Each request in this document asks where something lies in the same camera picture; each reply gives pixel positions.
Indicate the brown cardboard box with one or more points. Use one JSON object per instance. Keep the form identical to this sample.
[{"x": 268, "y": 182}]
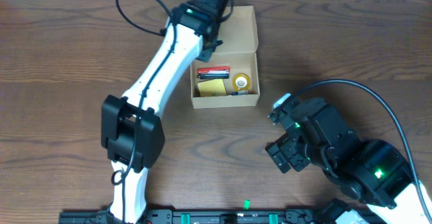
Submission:
[{"x": 239, "y": 52}]

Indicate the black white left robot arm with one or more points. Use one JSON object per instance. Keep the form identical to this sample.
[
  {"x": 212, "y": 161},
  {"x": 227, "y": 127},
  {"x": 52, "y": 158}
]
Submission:
[{"x": 131, "y": 128}]

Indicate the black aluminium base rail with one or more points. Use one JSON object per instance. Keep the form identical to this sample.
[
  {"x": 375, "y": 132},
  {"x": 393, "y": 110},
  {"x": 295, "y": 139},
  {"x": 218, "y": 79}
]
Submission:
[{"x": 166, "y": 216}]

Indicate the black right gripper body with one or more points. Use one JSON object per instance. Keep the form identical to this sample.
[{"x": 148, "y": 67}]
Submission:
[{"x": 290, "y": 143}]

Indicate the clear yellow tape roll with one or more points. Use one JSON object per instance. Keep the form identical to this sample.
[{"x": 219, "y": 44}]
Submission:
[{"x": 241, "y": 82}]

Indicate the yellow polar bear notepad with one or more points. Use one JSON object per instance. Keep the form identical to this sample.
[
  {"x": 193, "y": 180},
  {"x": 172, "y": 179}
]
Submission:
[{"x": 209, "y": 88}]

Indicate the white blue staples box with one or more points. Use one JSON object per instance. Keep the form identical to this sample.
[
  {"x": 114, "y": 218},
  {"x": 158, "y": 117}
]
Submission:
[{"x": 242, "y": 92}]

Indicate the small green marker piece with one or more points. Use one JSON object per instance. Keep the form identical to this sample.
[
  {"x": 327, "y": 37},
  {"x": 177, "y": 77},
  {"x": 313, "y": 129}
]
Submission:
[{"x": 246, "y": 205}]

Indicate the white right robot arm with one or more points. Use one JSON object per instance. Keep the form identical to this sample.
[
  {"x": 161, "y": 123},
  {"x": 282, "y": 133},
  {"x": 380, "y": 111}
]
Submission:
[{"x": 372, "y": 171}]

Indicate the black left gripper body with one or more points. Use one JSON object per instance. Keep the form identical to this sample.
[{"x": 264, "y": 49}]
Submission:
[{"x": 209, "y": 49}]

